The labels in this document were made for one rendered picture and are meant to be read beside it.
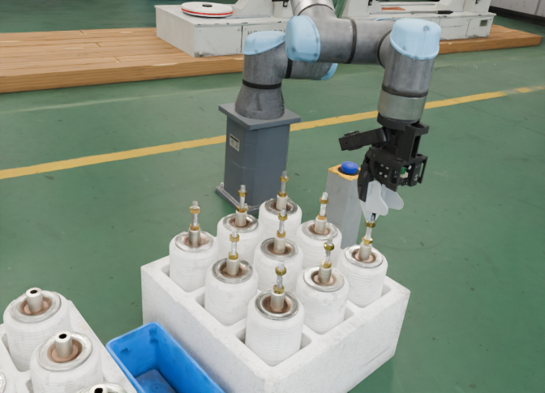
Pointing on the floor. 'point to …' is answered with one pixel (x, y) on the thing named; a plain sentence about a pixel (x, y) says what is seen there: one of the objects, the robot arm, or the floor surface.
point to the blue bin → (158, 362)
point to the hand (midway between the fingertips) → (370, 212)
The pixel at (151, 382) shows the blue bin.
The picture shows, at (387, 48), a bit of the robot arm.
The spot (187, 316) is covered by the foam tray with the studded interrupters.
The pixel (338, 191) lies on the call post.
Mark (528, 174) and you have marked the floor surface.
